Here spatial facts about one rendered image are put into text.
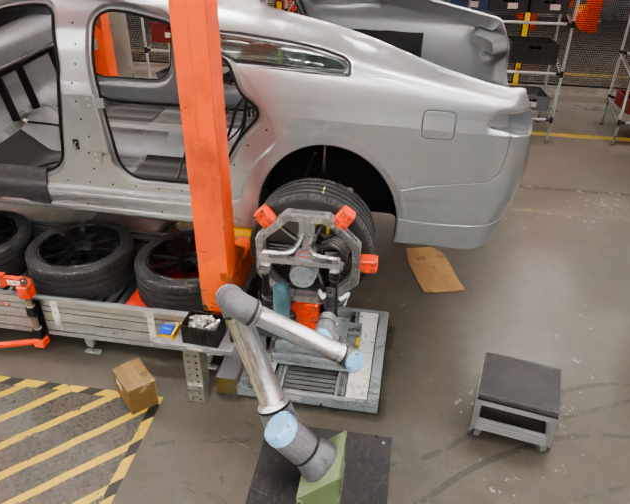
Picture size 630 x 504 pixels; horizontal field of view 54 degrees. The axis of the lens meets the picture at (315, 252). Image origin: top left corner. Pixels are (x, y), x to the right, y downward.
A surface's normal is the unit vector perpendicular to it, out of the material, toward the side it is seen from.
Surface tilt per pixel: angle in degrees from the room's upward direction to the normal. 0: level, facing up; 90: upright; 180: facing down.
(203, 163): 90
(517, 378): 0
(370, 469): 0
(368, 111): 90
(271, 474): 0
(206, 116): 90
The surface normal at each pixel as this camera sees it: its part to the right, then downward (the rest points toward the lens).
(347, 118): -0.17, 0.54
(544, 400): 0.00, -0.84
